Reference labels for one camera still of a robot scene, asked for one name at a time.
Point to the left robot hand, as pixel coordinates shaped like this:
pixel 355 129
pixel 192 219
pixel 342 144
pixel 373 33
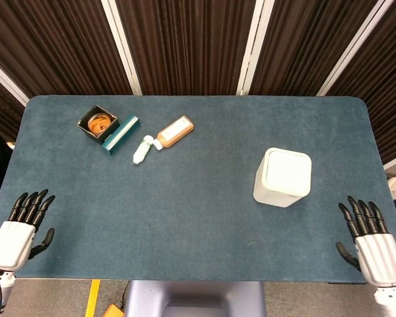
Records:
pixel 14 239

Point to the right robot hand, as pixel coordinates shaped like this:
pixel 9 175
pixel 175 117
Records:
pixel 377 251

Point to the white lidded bin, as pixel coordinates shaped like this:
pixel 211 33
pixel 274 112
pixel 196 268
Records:
pixel 283 178

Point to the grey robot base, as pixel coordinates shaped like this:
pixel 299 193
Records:
pixel 194 298

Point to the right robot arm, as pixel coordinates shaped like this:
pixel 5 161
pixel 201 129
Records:
pixel 391 300

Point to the teal box lid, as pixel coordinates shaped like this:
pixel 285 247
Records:
pixel 120 134

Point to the orange device on floor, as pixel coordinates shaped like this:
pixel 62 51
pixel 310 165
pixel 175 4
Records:
pixel 113 311

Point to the black box with round tin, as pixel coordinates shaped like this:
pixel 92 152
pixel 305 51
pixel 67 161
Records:
pixel 98 123

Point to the white and green tube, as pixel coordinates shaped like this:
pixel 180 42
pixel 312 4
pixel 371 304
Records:
pixel 142 150

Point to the blue table mat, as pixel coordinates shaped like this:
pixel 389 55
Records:
pixel 191 211

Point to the orange bottle with white label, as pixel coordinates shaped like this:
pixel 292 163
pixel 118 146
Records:
pixel 175 132

